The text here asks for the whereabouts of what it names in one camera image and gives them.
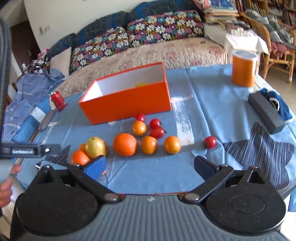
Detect small orange tangerine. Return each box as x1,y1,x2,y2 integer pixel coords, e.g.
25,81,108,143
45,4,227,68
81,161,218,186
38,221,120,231
132,120,147,137
71,150,91,166
164,136,182,155
141,136,158,155

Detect yellow-green apple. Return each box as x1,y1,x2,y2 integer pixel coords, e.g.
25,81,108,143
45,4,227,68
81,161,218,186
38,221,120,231
85,137,108,159

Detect red cherry tomato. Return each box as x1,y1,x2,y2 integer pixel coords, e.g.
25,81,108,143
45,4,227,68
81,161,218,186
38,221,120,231
135,113,145,122
149,118,162,129
149,127,167,140
203,136,217,149

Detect large orange fruit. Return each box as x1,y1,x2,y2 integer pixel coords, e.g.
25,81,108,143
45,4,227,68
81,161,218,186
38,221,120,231
113,133,137,157

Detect person's left hand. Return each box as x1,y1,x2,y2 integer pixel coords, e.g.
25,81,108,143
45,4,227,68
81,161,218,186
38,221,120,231
0,165,21,208

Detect grey knife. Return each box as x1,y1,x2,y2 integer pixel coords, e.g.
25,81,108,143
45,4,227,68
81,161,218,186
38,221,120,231
28,110,56,143

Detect blue patterned tablecloth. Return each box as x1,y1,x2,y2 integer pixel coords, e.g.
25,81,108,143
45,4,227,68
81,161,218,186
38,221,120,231
4,63,296,212

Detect blue crumpled sheet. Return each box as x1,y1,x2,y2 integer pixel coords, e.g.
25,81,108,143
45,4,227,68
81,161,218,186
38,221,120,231
2,69,66,142

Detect red soda can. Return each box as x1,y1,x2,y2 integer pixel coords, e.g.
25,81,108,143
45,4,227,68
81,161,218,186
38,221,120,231
50,91,67,111

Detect dark grey rectangular case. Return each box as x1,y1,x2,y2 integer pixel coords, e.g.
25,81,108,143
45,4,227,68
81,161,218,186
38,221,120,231
248,92,285,134

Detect dark blue cloth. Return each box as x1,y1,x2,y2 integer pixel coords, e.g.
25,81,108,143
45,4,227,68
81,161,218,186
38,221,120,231
259,88,293,123

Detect orange cardboard box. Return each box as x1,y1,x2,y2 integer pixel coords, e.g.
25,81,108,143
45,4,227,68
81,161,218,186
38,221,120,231
79,62,171,125

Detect white plain cushion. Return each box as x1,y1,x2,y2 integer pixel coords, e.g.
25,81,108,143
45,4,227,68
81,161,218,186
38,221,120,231
50,47,72,77

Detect yellow fruit in box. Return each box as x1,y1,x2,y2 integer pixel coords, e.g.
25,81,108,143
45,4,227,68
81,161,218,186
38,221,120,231
135,82,147,88

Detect orange cylindrical container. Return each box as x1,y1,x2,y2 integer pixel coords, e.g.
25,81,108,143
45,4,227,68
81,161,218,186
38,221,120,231
232,50,257,87

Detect floral cushion left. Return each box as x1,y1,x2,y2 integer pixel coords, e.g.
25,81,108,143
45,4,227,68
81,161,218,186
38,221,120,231
69,27,129,74

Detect floral cushion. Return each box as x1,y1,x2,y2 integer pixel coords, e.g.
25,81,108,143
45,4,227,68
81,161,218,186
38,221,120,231
69,27,129,74
126,10,204,47

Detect quilted floral sofa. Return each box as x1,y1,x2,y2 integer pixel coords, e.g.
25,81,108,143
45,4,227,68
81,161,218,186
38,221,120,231
56,37,228,98

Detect wicker armchair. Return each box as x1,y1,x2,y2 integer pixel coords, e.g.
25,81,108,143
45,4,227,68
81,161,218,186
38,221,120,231
240,9,295,83

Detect floral cushion right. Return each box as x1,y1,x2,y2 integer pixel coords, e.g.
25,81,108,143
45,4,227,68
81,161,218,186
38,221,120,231
126,10,204,47

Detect stack of books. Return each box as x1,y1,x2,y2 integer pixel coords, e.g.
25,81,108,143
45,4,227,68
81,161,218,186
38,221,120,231
201,0,250,34

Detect wooden bookshelf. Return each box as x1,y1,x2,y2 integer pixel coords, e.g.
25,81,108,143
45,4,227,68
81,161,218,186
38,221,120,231
235,0,295,30

